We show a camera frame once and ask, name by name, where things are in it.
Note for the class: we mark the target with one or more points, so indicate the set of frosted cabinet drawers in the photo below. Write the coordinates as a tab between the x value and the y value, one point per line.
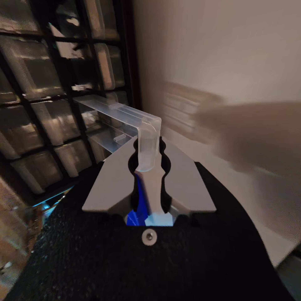
30	68

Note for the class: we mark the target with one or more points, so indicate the blue plastic bin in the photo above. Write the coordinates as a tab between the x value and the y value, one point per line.
138	211

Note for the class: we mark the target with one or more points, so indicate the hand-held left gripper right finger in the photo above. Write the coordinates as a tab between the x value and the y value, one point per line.
188	188

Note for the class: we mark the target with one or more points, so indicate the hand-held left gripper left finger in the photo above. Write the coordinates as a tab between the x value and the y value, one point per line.
110	185

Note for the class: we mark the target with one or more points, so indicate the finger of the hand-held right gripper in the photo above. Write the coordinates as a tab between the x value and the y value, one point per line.
247	131

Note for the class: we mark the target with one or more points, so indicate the black drawer cabinet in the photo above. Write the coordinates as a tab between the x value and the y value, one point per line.
128	47

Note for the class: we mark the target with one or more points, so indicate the clear plastic drawer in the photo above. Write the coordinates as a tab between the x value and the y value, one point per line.
148	150

